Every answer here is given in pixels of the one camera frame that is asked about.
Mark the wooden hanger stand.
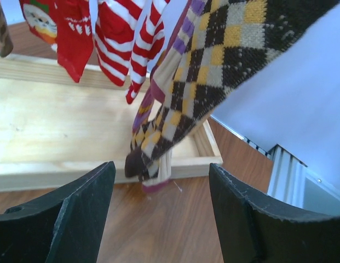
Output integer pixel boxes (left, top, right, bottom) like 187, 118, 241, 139
0, 53, 224, 192

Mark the red white striped sock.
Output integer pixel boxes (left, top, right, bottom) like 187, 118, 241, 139
95, 1, 169, 104

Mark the cream maroon purple sock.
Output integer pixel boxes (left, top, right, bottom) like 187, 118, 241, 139
131, 0, 206, 194

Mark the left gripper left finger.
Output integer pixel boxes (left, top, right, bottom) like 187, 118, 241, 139
0, 162, 116, 262

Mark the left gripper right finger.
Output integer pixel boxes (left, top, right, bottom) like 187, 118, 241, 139
209, 163, 340, 263

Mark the brown striped sock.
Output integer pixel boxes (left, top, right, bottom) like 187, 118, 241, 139
0, 3, 14, 58

